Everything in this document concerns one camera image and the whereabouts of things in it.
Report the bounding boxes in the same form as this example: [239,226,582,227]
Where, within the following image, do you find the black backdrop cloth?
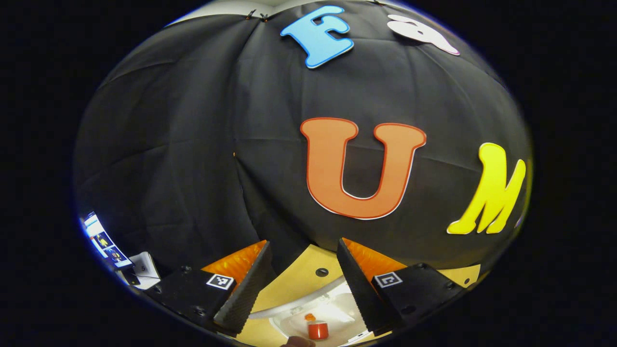
[72,0,533,290]

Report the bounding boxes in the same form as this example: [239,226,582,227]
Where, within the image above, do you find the white side table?
[118,252,161,291]

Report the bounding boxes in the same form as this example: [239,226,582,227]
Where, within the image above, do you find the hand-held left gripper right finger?
[336,237,467,333]

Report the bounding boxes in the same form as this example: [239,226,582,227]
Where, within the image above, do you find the white desktop garbage bin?
[248,276,374,347]

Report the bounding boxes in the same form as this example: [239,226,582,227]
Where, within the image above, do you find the red pop can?
[308,320,330,341]

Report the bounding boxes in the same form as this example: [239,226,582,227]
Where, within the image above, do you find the wooden desktop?
[234,243,482,347]

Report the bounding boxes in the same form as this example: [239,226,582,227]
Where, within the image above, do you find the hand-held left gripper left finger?
[145,240,272,337]

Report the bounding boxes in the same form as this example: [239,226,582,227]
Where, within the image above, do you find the computer monitor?
[80,211,134,270]

